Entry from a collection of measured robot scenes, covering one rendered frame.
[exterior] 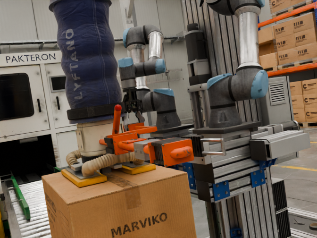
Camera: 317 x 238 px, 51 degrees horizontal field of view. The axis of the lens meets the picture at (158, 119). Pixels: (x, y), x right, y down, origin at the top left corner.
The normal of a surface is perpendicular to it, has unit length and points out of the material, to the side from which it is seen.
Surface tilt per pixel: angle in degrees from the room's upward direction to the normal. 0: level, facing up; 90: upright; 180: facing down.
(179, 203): 90
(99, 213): 90
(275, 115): 90
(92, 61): 72
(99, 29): 77
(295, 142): 90
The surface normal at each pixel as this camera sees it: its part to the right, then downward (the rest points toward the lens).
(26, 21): 0.50, -0.04
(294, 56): -0.85, 0.15
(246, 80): -0.56, -0.18
